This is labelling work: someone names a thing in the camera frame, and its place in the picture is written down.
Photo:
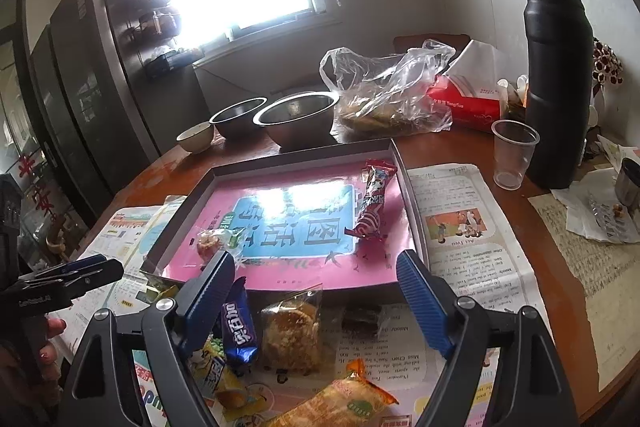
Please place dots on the large steel bowl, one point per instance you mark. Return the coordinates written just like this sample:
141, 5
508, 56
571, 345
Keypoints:
301, 120

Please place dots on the person left hand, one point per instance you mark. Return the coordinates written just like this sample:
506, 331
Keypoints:
47, 392

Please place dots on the clear plastic cup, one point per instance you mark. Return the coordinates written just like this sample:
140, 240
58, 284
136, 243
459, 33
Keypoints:
514, 148

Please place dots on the dark chocolate snack packet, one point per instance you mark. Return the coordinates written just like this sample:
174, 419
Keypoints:
362, 321

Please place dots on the red tissue box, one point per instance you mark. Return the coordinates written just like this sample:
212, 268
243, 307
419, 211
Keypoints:
469, 86

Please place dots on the pink candy snack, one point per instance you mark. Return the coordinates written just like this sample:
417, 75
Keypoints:
210, 242

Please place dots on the handwritten paper sheet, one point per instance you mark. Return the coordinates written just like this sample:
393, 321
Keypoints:
609, 274

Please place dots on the pink book box tray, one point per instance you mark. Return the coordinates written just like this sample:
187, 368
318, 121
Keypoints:
294, 212

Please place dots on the English newspaper sheet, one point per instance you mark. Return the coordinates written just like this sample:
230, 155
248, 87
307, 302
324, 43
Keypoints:
469, 244

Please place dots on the blister pill pack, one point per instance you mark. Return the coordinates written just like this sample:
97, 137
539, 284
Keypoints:
613, 220

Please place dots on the left newspaper sheet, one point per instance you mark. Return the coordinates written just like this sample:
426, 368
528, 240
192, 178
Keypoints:
128, 238

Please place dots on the white crumpled tissue paper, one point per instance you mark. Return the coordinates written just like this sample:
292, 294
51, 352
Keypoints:
579, 218

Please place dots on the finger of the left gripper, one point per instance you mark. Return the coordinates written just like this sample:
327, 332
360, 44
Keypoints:
71, 280

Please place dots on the small steel cup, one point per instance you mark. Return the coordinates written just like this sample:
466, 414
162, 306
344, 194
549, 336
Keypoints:
627, 185

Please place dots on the black thermos bottle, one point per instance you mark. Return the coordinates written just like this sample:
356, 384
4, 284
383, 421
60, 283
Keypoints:
559, 53

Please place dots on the red panda snack packet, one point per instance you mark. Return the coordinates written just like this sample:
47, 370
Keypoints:
368, 224

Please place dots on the clear plastic bag with food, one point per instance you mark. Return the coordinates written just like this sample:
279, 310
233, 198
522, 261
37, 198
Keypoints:
380, 97

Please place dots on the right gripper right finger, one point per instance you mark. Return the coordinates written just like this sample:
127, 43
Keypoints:
430, 300

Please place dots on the small steel bowl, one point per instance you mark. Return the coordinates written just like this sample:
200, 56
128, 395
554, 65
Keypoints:
237, 120

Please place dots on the orange bread packet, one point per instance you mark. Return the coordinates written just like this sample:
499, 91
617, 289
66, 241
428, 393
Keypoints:
349, 401

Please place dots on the white ceramic cup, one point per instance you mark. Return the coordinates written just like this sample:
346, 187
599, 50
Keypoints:
197, 138

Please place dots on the yellow snack packet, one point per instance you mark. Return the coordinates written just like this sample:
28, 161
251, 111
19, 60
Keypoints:
214, 378

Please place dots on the blue snack packet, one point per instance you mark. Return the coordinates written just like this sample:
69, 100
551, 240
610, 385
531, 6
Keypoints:
238, 331

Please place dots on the dark refrigerator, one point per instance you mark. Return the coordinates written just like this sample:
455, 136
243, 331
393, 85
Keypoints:
116, 86

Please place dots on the dried flower vase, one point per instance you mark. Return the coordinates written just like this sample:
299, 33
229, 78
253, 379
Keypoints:
607, 74

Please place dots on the clear brown cake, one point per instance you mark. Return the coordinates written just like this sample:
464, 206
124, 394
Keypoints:
291, 340

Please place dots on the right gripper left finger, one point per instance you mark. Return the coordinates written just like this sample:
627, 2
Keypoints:
199, 302

